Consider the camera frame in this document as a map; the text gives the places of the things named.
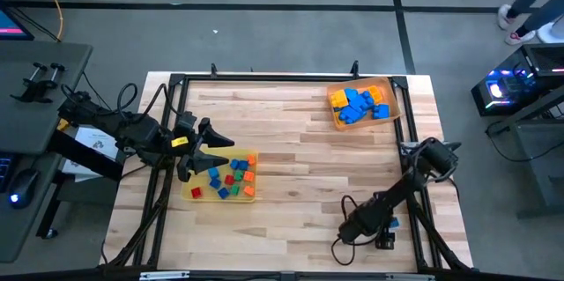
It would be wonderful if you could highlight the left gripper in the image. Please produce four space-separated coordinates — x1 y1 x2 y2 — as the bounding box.
171 116 235 183

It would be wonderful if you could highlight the yellow translucent plastic bin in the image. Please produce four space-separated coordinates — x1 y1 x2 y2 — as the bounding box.
180 148 260 203

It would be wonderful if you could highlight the white paper sheet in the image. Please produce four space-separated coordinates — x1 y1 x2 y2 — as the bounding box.
61 126 124 183

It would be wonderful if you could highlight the orange translucent plastic bin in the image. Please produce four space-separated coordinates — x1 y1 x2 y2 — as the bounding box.
326 76 402 132

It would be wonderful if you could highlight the grey side desk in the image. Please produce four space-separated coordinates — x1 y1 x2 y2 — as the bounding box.
0 41 94 264

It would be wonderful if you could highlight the grey metal stand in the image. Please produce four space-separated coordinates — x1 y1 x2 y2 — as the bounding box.
486 86 564 220

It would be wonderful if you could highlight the black computer mouse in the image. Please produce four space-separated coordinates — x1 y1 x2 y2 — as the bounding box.
8 168 41 210

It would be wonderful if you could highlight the backlit keyboard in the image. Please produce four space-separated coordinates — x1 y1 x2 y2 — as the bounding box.
0 152 14 194

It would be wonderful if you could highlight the black computer tower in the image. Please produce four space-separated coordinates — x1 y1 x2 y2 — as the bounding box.
470 42 564 117

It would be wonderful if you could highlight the computer monitor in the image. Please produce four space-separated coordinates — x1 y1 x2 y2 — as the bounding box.
0 5 35 42

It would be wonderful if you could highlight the white round base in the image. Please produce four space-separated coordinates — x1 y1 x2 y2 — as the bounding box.
535 20 564 45

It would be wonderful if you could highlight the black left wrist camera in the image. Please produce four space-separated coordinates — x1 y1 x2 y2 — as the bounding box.
176 111 197 134

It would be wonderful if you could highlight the silver metal bracket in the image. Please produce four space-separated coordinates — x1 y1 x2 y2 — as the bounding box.
139 270 190 281
385 273 436 281

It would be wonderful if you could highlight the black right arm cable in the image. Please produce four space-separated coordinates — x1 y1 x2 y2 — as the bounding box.
330 195 359 267

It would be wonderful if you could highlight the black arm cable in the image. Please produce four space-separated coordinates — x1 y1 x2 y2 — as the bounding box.
115 81 172 119
330 195 359 267

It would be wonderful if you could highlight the black metal table frame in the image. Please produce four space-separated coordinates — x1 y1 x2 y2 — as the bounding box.
100 59 475 273

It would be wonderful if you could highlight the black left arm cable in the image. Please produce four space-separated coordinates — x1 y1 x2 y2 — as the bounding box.
115 81 172 119

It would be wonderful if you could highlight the yellow cable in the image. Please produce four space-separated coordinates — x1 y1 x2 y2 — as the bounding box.
29 0 65 41

